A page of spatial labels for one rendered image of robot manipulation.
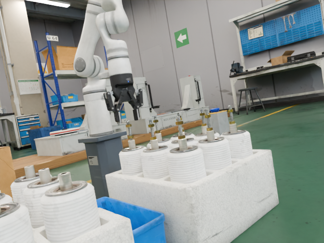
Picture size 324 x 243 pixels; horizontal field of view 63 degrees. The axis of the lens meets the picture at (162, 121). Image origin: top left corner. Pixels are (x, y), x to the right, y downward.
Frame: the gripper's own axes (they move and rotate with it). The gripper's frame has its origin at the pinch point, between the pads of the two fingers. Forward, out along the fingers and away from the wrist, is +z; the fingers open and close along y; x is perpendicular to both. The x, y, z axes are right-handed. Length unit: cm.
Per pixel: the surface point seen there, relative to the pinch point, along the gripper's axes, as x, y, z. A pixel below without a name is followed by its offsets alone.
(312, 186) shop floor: -34, 50, 35
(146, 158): -13.4, -4.6, 11.8
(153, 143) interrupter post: -12.7, -0.9, 8.4
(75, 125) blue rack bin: 462, 165, 9
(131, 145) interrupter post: -1.1, -0.8, 9.0
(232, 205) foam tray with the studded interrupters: -31.6, 7.4, 26.4
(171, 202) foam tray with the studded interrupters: -25.0, -7.2, 21.6
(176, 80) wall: 431, 440, -62
